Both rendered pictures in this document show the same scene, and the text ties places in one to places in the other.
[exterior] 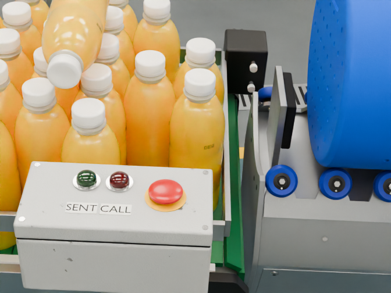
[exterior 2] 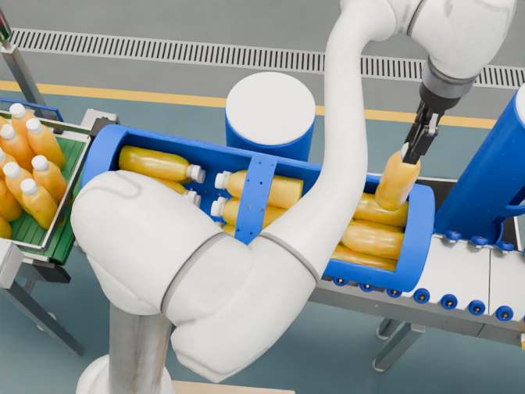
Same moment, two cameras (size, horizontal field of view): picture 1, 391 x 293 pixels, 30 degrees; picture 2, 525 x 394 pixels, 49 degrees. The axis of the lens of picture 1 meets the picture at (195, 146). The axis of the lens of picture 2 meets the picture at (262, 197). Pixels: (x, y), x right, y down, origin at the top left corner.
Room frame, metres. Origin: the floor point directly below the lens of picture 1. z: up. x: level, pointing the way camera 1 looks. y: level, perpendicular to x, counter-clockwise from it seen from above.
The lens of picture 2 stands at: (0.17, -0.75, 2.46)
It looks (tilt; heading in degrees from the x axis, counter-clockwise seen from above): 62 degrees down; 11
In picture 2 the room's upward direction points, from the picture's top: 3 degrees clockwise
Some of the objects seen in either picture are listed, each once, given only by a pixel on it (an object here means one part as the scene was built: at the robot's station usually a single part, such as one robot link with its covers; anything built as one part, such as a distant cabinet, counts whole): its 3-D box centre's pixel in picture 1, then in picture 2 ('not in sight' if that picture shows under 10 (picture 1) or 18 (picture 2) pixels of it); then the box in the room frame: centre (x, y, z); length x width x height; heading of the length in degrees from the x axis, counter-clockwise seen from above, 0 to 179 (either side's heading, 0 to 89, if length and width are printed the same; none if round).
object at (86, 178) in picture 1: (86, 178); not in sight; (0.57, 0.11, 1.11); 0.02 x 0.02 x 0.01
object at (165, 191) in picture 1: (165, 192); not in sight; (0.56, 0.03, 1.11); 0.04 x 0.04 x 0.01
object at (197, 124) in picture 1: (195, 148); (41, 205); (0.76, 0.00, 1.00); 0.07 x 0.07 x 0.20
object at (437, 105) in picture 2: not in sight; (437, 97); (0.88, -0.93, 1.64); 0.08 x 0.07 x 0.09; 1
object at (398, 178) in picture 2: not in sight; (398, 177); (0.88, -0.93, 1.34); 0.07 x 0.07 x 0.20
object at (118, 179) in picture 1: (119, 179); not in sight; (0.58, 0.08, 1.11); 0.02 x 0.02 x 0.01
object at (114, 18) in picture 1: (109, 17); (6, 131); (0.91, 0.13, 1.11); 0.04 x 0.04 x 0.02
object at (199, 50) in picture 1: (200, 50); (39, 162); (0.84, 0.00, 1.11); 0.04 x 0.04 x 0.02
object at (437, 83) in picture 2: not in sight; (450, 69); (0.88, -0.93, 1.71); 0.09 x 0.09 x 0.06
